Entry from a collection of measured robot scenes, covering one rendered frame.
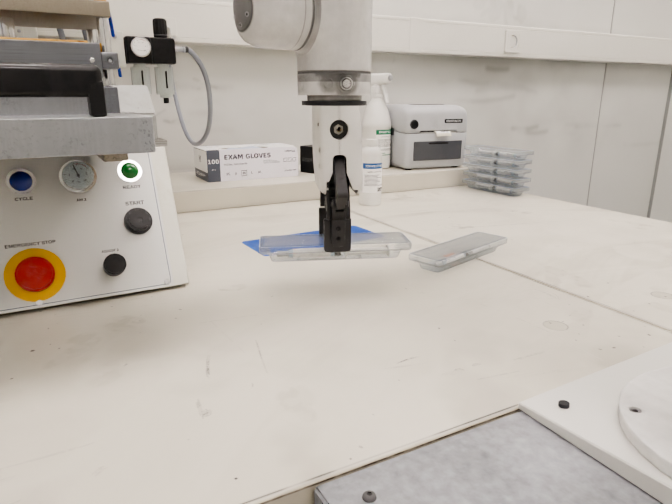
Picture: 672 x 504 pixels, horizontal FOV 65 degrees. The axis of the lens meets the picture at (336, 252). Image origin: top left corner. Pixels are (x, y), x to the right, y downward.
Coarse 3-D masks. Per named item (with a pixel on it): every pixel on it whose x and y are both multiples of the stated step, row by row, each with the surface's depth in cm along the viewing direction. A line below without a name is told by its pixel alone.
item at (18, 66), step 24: (0, 72) 38; (24, 72) 39; (48, 72) 40; (72, 72) 41; (96, 72) 41; (0, 96) 39; (24, 96) 40; (48, 96) 40; (72, 96) 41; (96, 96) 42
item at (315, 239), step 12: (264, 240) 65; (276, 240) 65; (288, 240) 65; (300, 240) 65; (312, 240) 65; (360, 240) 65; (372, 240) 65; (384, 240) 65; (396, 240) 65; (408, 240) 65
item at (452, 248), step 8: (480, 232) 86; (456, 240) 82; (464, 240) 82; (472, 240) 82; (480, 240) 82; (488, 240) 82; (496, 240) 82; (424, 248) 77; (432, 248) 77; (440, 248) 77; (448, 248) 77; (456, 248) 77; (464, 248) 77; (472, 248) 77; (424, 256) 73; (432, 256) 73; (440, 256) 73; (448, 256) 73
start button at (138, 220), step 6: (132, 210) 66; (138, 210) 66; (132, 216) 65; (138, 216) 66; (144, 216) 66; (132, 222) 65; (138, 222) 65; (144, 222) 66; (132, 228) 65; (138, 228) 65; (144, 228) 66
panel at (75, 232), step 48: (0, 192) 60; (48, 192) 62; (96, 192) 65; (144, 192) 67; (0, 240) 59; (48, 240) 62; (96, 240) 64; (144, 240) 66; (0, 288) 59; (48, 288) 61; (96, 288) 63; (144, 288) 65
